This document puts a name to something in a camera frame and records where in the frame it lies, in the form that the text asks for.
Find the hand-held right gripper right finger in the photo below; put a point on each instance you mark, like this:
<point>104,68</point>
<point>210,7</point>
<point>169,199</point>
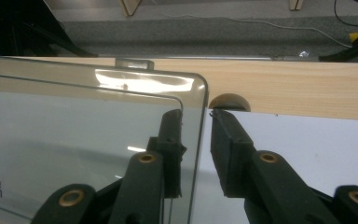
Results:
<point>230,149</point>

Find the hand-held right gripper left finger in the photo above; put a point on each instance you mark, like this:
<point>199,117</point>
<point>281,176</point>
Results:
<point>171,130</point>

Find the grey transparent compartment box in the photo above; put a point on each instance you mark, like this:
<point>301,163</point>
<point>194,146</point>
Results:
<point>74,124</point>

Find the brown round wooden disc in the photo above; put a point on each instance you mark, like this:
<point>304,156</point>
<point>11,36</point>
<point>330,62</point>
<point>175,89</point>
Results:
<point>229,102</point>

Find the white table sheet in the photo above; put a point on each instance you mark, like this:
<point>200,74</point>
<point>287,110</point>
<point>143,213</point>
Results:
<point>307,140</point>

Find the shiny crumpled foil scrap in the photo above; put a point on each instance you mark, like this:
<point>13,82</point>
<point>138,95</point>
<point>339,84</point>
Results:
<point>304,53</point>

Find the black metal stand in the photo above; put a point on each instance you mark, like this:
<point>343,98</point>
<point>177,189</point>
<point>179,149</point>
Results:
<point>68,46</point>
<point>348,53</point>

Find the black curtain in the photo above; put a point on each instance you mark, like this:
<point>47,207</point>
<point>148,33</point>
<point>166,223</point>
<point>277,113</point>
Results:
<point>0,25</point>

